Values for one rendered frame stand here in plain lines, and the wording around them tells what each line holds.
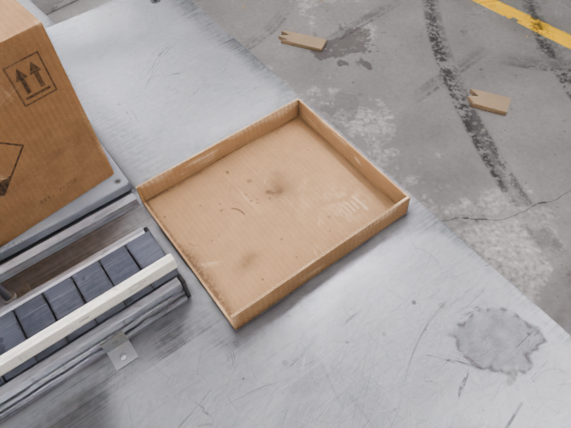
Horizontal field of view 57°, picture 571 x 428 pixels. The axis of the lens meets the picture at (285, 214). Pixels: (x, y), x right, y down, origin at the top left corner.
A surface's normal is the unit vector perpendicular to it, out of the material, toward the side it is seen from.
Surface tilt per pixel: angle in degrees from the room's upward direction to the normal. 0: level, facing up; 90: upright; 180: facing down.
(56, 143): 90
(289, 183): 0
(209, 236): 0
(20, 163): 90
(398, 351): 0
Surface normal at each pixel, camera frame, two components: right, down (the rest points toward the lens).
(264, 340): -0.04, -0.57
